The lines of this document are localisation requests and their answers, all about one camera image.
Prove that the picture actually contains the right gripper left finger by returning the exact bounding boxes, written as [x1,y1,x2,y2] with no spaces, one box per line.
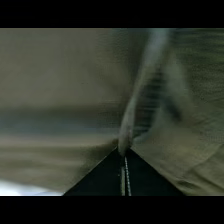
[63,146,124,197]

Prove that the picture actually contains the olive green garment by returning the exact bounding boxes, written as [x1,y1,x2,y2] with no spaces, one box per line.
[0,27,224,197]

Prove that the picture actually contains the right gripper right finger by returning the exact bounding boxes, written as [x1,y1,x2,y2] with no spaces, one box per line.
[124,148,186,197]

